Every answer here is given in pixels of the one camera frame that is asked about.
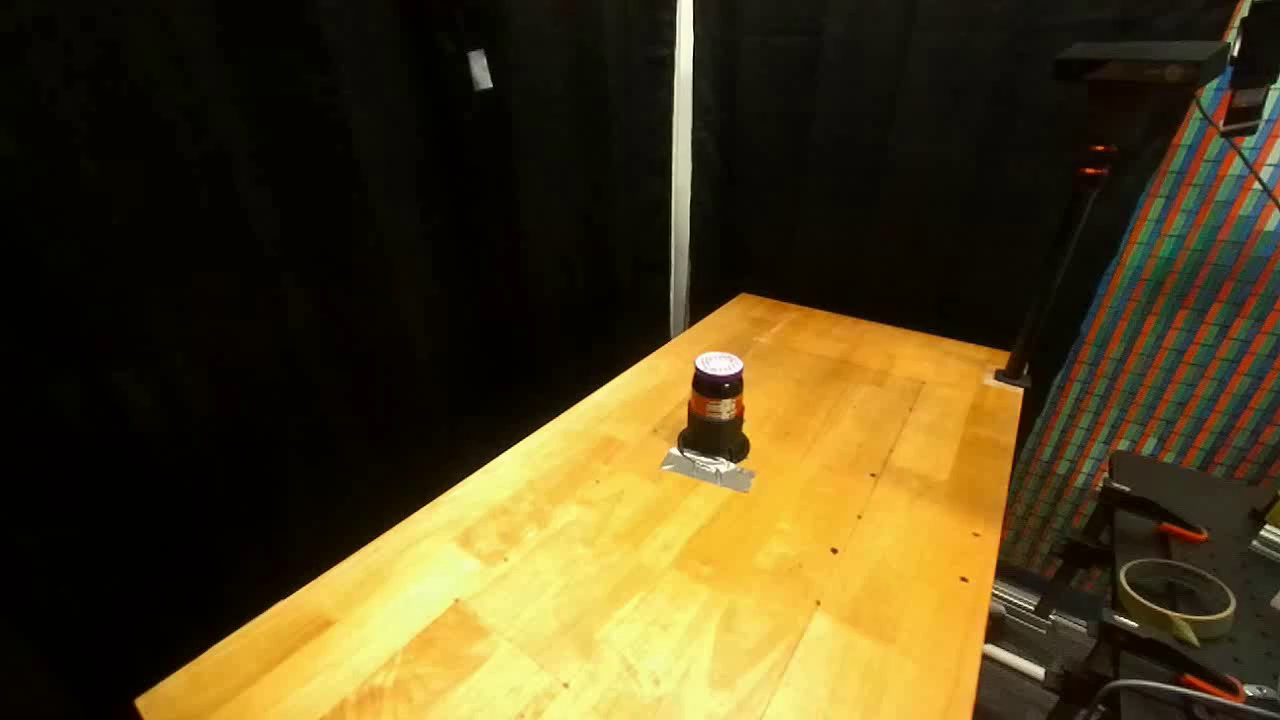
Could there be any dark cylindrical jar purple lid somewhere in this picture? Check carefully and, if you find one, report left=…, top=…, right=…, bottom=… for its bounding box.
left=675, top=348, right=752, bottom=466

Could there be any white vertical pole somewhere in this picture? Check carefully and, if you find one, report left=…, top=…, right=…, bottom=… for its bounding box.
left=663, top=0, right=701, bottom=334

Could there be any small white tag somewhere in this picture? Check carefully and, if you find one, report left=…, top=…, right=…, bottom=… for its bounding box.
left=465, top=45, right=501, bottom=94

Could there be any black curtain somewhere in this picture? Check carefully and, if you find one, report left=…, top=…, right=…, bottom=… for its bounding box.
left=0, top=0, right=1253, bottom=720

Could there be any colourful striped board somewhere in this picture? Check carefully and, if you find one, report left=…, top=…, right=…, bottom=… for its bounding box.
left=1005, top=62, right=1280, bottom=578

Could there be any beige masking tape roll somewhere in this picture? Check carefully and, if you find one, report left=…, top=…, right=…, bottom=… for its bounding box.
left=1111, top=550, right=1246, bottom=647

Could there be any grey duct tape strip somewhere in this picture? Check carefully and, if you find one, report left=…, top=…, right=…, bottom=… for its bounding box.
left=659, top=444, right=758, bottom=495

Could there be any black camera stand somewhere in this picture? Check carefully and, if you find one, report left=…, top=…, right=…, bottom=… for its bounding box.
left=996, top=34, right=1239, bottom=390

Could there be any thin black cable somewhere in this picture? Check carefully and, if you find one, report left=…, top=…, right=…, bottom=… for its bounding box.
left=1189, top=89, right=1280, bottom=213

